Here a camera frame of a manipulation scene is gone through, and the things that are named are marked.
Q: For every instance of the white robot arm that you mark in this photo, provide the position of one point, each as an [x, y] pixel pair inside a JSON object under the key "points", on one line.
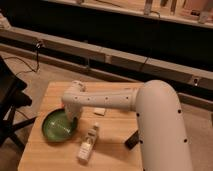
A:
{"points": [[163, 140]]}

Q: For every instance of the black remote control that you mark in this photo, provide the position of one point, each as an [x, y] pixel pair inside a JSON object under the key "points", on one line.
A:
{"points": [[132, 141]]}

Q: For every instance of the white sponge block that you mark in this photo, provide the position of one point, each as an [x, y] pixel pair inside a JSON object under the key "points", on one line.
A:
{"points": [[99, 111]]}

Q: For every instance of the black office chair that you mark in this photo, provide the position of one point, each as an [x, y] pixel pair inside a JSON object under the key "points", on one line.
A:
{"points": [[11, 98]]}

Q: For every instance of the white plastic bottle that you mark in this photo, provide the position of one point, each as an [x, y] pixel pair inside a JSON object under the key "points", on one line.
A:
{"points": [[88, 143]]}

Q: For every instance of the green ceramic bowl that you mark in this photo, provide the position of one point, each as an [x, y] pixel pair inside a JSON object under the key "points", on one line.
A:
{"points": [[57, 128]]}

